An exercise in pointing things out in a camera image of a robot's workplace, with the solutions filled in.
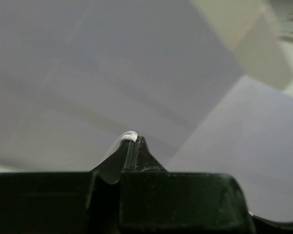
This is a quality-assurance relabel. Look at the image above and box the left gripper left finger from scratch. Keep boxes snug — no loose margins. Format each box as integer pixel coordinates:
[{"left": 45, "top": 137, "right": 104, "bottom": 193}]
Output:
[{"left": 91, "top": 140, "right": 134, "bottom": 176}]

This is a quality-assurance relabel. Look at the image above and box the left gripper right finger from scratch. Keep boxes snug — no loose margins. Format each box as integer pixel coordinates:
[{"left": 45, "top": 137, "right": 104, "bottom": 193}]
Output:
[{"left": 134, "top": 136, "right": 167, "bottom": 172}]

